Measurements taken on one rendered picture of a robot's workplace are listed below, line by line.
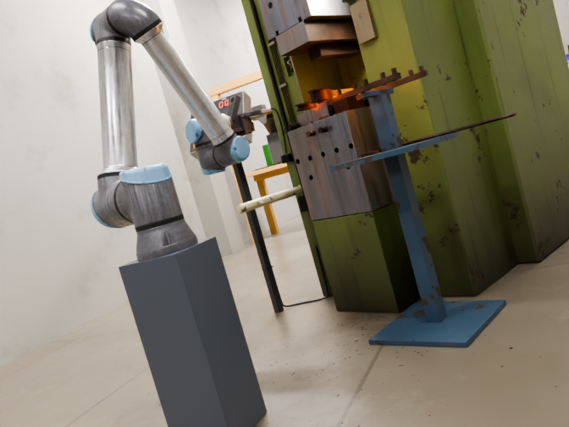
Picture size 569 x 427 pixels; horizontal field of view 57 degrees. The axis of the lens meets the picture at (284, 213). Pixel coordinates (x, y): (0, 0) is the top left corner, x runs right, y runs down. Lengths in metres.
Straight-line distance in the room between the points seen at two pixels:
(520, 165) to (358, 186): 0.80
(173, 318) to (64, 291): 2.89
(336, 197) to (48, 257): 2.61
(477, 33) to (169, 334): 1.89
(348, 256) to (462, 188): 0.59
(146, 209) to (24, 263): 2.72
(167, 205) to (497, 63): 1.72
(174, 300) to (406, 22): 1.46
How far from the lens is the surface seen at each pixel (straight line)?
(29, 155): 4.48
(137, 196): 1.58
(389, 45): 2.36
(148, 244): 1.57
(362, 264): 2.41
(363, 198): 2.29
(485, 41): 2.64
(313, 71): 2.81
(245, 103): 2.76
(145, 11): 1.84
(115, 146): 1.78
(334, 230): 2.45
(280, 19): 2.59
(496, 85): 2.63
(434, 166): 2.30
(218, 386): 1.59
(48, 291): 4.32
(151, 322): 1.62
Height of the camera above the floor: 0.74
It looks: 5 degrees down
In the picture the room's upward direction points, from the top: 16 degrees counter-clockwise
